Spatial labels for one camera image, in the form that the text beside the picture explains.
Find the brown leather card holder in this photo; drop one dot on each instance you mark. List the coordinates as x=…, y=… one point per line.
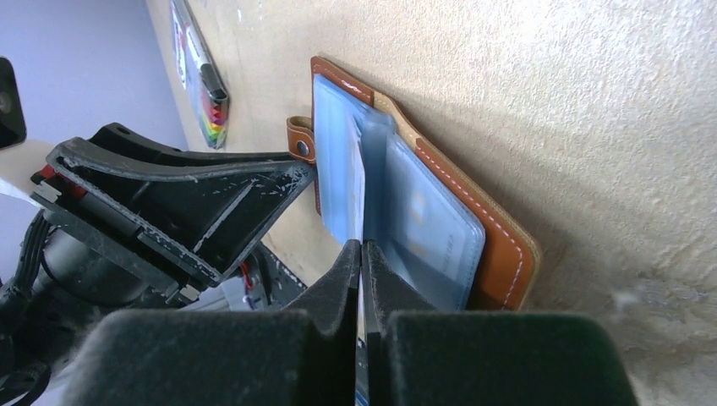
x=510, y=257

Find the white vip card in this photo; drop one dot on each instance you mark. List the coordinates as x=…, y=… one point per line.
x=434, y=241
x=356, y=177

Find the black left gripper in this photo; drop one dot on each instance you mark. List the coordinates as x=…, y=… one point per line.
x=95, y=248

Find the pack of coloured markers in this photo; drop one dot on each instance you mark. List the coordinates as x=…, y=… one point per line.
x=199, y=76

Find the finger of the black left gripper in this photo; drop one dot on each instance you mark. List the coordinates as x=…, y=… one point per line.
x=118, y=152

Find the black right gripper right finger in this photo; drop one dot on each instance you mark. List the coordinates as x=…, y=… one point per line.
x=418, y=355

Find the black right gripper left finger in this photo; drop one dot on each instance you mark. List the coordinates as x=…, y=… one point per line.
x=303, y=354

